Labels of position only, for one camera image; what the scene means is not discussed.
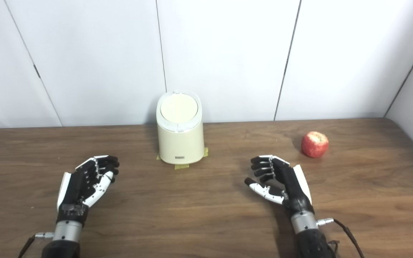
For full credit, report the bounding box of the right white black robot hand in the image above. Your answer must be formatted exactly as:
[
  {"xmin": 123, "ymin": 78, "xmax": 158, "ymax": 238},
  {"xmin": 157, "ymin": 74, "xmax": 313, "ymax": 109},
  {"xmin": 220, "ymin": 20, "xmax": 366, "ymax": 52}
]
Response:
[{"xmin": 244, "ymin": 155, "xmax": 315, "ymax": 217}]

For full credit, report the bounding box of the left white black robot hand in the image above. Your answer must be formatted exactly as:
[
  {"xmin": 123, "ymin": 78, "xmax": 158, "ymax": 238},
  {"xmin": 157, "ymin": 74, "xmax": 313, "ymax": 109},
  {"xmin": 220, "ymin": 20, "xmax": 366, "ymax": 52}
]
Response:
[{"xmin": 56, "ymin": 155, "xmax": 120, "ymax": 226}]

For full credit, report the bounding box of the red apple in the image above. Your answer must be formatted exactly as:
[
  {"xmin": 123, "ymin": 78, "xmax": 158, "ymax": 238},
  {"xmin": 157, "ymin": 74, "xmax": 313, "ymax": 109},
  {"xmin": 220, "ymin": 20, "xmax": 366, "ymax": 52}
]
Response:
[{"xmin": 301, "ymin": 131, "xmax": 329, "ymax": 158}]

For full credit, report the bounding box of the cream-colored bin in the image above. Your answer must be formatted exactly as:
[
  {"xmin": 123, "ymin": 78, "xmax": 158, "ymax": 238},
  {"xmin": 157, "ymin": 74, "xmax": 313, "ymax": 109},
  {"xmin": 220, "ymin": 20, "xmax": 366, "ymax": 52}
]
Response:
[{"xmin": 156, "ymin": 90, "xmax": 205, "ymax": 165}]

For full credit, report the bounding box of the round cream bin lid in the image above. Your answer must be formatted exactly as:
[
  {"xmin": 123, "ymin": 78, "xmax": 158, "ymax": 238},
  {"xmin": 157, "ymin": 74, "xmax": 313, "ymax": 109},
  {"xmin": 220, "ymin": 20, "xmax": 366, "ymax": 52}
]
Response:
[{"xmin": 160, "ymin": 92, "xmax": 199, "ymax": 124}]

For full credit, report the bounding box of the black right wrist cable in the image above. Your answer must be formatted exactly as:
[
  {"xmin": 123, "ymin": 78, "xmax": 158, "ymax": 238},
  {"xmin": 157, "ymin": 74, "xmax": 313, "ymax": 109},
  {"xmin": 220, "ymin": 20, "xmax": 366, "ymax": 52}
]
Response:
[{"xmin": 317, "ymin": 218, "xmax": 365, "ymax": 258}]

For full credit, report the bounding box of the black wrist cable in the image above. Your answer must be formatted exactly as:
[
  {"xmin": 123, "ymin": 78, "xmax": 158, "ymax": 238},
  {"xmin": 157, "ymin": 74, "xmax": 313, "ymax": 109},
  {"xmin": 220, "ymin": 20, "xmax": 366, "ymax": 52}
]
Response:
[
  {"xmin": 317, "ymin": 218, "xmax": 365, "ymax": 258},
  {"xmin": 18, "ymin": 232, "xmax": 54, "ymax": 258}
]

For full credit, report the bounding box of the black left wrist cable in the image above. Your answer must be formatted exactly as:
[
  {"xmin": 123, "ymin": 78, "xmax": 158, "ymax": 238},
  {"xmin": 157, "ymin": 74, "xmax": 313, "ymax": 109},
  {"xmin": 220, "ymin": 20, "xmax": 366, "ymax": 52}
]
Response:
[{"xmin": 18, "ymin": 232, "xmax": 54, "ymax": 258}]

